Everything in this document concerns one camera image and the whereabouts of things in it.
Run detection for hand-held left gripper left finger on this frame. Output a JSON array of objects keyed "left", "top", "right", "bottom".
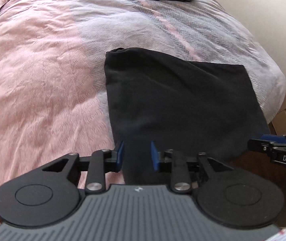
[{"left": 41, "top": 141, "right": 125, "bottom": 194}]

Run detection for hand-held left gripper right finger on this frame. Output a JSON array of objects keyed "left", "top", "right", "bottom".
[{"left": 150, "top": 141, "right": 235, "bottom": 193}]

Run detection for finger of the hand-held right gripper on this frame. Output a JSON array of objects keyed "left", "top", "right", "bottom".
[
  {"left": 248, "top": 138, "right": 286, "bottom": 154},
  {"left": 260, "top": 134, "right": 286, "bottom": 151}
]

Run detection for black pants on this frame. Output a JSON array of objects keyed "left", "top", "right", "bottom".
[{"left": 104, "top": 47, "right": 271, "bottom": 185}]

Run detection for bed with pink sheet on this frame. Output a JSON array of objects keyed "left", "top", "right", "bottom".
[{"left": 0, "top": 0, "right": 286, "bottom": 231}]

